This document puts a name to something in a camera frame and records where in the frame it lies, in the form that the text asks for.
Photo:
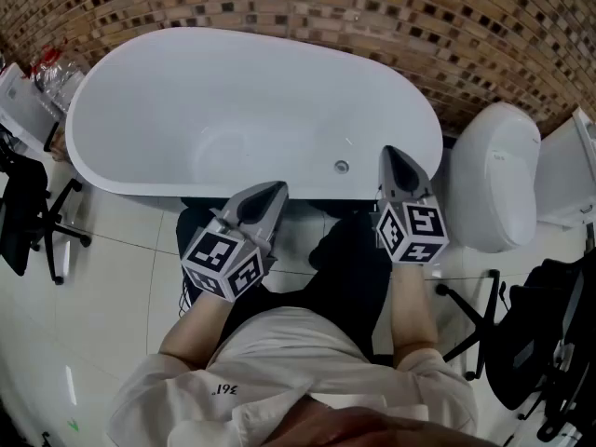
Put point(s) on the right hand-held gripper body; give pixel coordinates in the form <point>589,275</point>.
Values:
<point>412,231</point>

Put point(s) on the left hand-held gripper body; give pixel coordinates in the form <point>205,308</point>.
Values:
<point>219,249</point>

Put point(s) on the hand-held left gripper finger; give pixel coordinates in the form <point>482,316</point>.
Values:
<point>270,217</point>
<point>247,200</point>

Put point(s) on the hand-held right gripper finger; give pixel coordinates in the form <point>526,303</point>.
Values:
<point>421,184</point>
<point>388,184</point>

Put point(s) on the round chrome bathtub drain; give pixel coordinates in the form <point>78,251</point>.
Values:
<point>342,166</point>

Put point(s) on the person's left forearm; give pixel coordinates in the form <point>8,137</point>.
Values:
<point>195,329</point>

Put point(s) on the person's right forearm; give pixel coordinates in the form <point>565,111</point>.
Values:
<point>412,310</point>

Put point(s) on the white bathtub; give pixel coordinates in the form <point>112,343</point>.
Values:
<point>209,100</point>

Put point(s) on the person's right black shoe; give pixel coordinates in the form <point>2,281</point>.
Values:
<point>326,254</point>

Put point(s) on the white toilet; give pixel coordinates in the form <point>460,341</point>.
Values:
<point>489,193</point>

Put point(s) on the person's black trousers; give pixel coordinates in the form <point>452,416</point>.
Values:
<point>354,287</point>

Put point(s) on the person's white shirt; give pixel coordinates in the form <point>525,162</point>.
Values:
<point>288,352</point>

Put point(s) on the black office chair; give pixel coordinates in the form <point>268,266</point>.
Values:
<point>21,212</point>
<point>526,342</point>

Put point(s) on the person's chin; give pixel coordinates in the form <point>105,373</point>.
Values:
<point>372,429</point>

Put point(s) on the pack of clear water bottles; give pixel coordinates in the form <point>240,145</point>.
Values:
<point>56,77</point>

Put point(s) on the white side table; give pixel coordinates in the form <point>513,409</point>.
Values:
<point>21,110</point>

